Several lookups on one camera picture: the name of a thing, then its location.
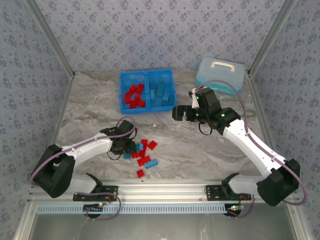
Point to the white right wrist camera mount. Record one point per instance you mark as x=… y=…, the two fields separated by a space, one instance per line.
x=194 y=100

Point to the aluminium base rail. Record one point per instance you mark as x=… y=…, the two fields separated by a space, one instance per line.
x=162 y=191

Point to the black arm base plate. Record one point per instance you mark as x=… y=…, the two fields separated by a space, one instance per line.
x=212 y=195
x=110 y=189

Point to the aluminium side rail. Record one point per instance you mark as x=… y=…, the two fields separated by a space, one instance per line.
x=65 y=100

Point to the aluminium frame post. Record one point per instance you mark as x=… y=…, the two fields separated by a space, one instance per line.
x=271 y=37
x=51 y=37

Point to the light blue storage box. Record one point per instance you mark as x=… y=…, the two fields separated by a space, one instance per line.
x=225 y=72

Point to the long red lego brick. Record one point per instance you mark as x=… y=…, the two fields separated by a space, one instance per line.
x=140 y=88

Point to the grey metal panel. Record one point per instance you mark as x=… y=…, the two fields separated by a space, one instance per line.
x=160 y=227

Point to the black controller board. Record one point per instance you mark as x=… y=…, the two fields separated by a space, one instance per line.
x=233 y=209
x=92 y=208

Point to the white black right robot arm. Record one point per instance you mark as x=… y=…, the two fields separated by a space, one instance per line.
x=250 y=147

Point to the small red lego brick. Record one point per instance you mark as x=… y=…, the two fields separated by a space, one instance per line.
x=137 y=97
x=135 y=155

